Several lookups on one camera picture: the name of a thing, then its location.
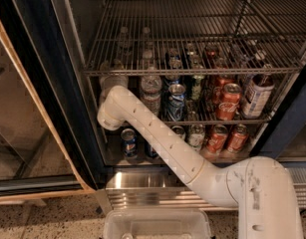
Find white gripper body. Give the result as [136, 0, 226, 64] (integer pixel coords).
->
[100, 75, 129, 98]

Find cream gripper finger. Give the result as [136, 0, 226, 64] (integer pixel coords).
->
[100, 61, 110, 76]
[113, 59, 125, 75]

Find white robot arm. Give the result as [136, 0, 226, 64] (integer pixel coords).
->
[97, 76, 304, 239]

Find rear left water bottle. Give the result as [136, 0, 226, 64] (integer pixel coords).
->
[118, 26, 133, 56]

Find rear middle water bottle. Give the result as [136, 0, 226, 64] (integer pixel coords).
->
[141, 27, 153, 50]

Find front clear water bottle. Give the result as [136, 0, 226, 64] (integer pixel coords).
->
[140, 50, 161, 116]

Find blue Pepsi can middle shelf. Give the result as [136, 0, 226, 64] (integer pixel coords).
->
[166, 84, 185, 121]

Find green soda can middle shelf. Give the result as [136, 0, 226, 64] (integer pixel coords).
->
[189, 75, 204, 101]

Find glass fridge door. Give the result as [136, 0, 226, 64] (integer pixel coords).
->
[0, 0, 105, 204]

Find stainless fridge base grille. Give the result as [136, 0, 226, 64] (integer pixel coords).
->
[106, 167, 306, 211]

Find white labelled coffee bottle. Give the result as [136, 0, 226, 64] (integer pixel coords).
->
[241, 74, 274, 119]

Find left Pepsi can bottom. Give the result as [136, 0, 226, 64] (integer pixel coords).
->
[121, 128, 137, 158]

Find pepsi can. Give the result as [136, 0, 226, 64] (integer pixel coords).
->
[121, 128, 137, 158]
[145, 142, 158, 158]

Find right Pepsi can bottom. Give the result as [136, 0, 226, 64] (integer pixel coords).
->
[145, 142, 158, 158]

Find left white-green can bottom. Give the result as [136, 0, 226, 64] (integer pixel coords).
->
[171, 125, 185, 140]

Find white-green can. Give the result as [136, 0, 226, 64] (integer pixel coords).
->
[171, 125, 185, 140]
[187, 124, 205, 151]

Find right white-green can bottom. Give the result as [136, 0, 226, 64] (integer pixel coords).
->
[187, 124, 205, 151]

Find rear red Coca-Cola can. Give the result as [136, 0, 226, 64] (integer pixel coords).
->
[211, 58, 235, 105]

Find red coca-cola can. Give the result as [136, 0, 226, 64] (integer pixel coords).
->
[215, 83, 241, 120]
[211, 58, 235, 105]

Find front red Coca-Cola can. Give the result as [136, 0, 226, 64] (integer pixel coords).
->
[215, 83, 241, 120]

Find left red can bottom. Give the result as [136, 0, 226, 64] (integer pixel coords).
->
[206, 124, 228, 154]

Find right red can bottom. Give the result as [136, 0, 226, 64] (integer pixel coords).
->
[226, 123, 249, 153]

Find clear plastic bin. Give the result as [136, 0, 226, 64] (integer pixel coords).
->
[103, 208, 211, 239]

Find upper wire fridge shelf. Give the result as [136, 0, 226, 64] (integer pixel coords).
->
[85, 0, 306, 77]

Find wire fridge shelf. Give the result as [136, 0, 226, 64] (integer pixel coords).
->
[98, 83, 276, 127]
[85, 0, 306, 77]

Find middle wire fridge shelf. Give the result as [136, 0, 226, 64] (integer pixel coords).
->
[98, 83, 276, 127]

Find dark blue fridge frame post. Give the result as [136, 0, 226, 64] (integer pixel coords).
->
[249, 64, 306, 159]

